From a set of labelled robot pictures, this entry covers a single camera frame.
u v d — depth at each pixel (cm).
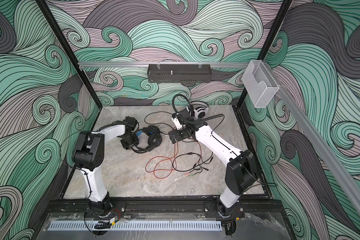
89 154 52
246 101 114
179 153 93
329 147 52
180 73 97
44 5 71
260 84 80
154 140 90
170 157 92
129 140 81
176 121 76
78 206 74
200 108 107
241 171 43
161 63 92
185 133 61
